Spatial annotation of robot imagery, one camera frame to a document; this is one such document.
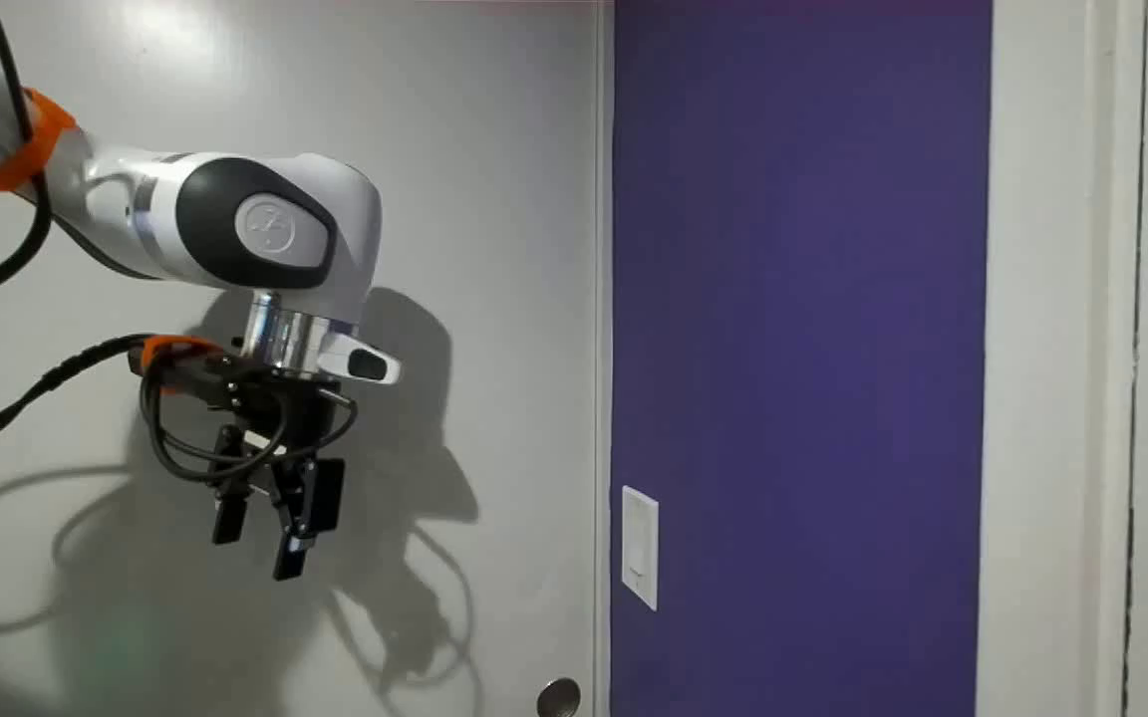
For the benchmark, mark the white door frame with hinge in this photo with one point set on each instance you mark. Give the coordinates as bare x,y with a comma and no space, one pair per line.
1055,332

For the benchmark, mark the white rocker light switch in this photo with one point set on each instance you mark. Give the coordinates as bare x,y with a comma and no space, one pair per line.
639,545

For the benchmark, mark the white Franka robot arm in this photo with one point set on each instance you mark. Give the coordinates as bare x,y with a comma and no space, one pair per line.
201,213

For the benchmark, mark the metal door knob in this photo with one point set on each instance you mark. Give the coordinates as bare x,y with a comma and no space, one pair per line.
558,698

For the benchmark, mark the narrow white door trim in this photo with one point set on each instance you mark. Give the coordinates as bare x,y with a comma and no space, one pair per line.
605,262

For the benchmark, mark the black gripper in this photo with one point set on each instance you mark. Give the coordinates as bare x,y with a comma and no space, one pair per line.
267,413

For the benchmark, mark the white light switch plate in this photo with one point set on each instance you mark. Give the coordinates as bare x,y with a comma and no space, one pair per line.
639,597

